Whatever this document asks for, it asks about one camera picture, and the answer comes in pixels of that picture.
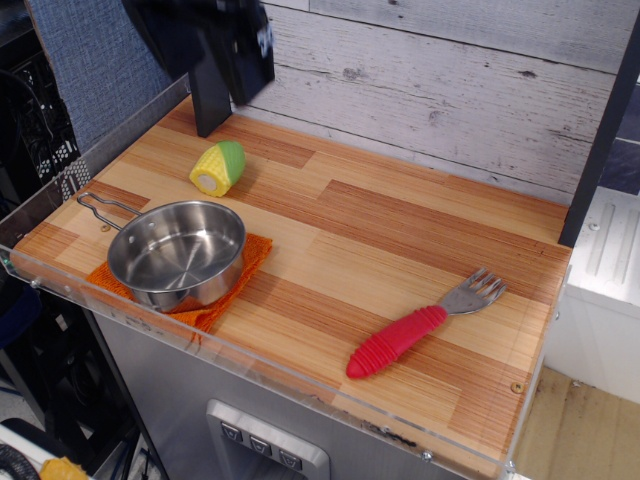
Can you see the silver dispenser button panel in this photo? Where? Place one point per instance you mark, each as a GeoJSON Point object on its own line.
{"type": "Point", "coordinates": [250, 448]}

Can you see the orange knitted cloth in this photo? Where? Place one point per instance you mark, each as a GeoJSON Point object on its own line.
{"type": "Point", "coordinates": [256, 251]}

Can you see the red handled metal fork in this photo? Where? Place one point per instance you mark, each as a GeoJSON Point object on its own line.
{"type": "Point", "coordinates": [383, 348]}

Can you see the clear acrylic table guard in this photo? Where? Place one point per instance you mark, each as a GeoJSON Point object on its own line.
{"type": "Point", "coordinates": [360, 240]}

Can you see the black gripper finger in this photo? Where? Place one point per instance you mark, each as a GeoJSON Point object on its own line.
{"type": "Point", "coordinates": [176, 34]}
{"type": "Point", "coordinates": [251, 42]}

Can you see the toy corn cob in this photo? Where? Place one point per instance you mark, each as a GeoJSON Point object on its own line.
{"type": "Point", "coordinates": [219, 168]}

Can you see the dark left shelf post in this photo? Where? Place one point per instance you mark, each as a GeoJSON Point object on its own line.
{"type": "Point", "coordinates": [210, 95]}

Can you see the white side cabinet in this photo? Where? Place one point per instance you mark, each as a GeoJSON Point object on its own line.
{"type": "Point", "coordinates": [594, 337]}

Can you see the yellow object bottom left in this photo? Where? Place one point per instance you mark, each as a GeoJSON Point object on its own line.
{"type": "Point", "coordinates": [61, 469]}

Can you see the dark right shelf post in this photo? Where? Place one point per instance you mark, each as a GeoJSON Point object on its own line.
{"type": "Point", "coordinates": [615, 109]}

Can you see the stainless steel saucepan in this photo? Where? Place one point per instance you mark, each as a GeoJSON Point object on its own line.
{"type": "Point", "coordinates": [187, 250]}

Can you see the dark shelf post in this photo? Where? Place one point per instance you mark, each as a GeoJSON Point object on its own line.
{"type": "Point", "coordinates": [615, 109]}
{"type": "Point", "coordinates": [210, 95]}

